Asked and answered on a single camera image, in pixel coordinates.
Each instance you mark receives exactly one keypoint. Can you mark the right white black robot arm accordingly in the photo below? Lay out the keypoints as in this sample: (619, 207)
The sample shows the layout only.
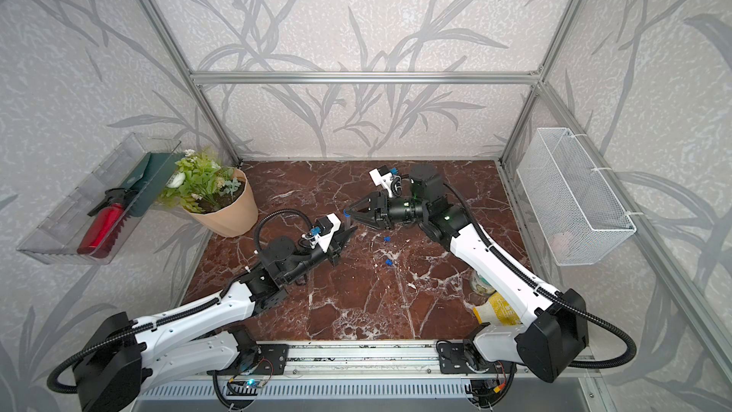
(546, 338)

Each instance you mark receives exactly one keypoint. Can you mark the red spray bottle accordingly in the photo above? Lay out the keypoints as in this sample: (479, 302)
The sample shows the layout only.
(108, 219)

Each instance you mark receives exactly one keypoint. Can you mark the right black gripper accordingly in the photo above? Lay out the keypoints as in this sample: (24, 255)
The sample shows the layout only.
(380, 205)

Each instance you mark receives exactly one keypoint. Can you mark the clear plastic wall bin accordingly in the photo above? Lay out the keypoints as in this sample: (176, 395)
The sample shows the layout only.
(56, 238)

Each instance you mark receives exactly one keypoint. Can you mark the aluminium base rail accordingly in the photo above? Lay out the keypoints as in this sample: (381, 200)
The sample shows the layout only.
(312, 360)

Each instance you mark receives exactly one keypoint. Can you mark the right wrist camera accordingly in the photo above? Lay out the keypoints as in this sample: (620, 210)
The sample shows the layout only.
(388, 179)

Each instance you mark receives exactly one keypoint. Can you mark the yellow work glove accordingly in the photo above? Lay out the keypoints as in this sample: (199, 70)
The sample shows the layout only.
(496, 311)

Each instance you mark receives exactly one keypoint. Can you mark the terracotta pot with green plant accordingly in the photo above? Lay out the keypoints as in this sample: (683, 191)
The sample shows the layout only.
(218, 197)

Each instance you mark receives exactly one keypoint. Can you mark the white wire mesh basket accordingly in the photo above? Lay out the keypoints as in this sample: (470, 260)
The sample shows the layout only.
(580, 216)

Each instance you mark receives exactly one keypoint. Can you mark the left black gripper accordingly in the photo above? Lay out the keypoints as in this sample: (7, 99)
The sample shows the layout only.
(339, 242)

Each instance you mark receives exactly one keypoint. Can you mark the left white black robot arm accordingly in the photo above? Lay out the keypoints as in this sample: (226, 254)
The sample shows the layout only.
(126, 357)

